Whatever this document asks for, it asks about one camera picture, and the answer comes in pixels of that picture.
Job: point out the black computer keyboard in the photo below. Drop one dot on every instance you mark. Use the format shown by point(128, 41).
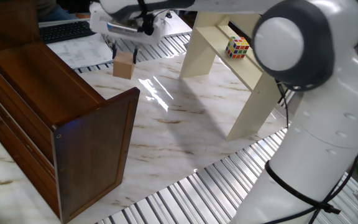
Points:
point(67, 31)

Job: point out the small orange object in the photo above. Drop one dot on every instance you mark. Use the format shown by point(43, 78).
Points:
point(82, 15)

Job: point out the white printed paper sheets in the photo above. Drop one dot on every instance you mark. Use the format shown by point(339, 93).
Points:
point(79, 51)

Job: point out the colourful Rubik's cube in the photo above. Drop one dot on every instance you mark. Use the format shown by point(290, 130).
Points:
point(237, 47)

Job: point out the cream wooden shelf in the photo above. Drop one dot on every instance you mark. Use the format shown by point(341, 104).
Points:
point(253, 93)

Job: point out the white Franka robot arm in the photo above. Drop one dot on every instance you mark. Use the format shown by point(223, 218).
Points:
point(322, 140)

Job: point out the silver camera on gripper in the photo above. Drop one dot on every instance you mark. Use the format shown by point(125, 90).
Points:
point(121, 27)

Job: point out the light wooden cube block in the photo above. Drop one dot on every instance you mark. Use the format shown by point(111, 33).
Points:
point(123, 67)

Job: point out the seated person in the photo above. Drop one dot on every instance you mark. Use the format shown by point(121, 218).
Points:
point(47, 7)

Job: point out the dark brown wooden shelf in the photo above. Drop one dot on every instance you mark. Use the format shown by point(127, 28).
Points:
point(89, 149)

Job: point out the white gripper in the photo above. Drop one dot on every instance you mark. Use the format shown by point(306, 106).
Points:
point(99, 25)

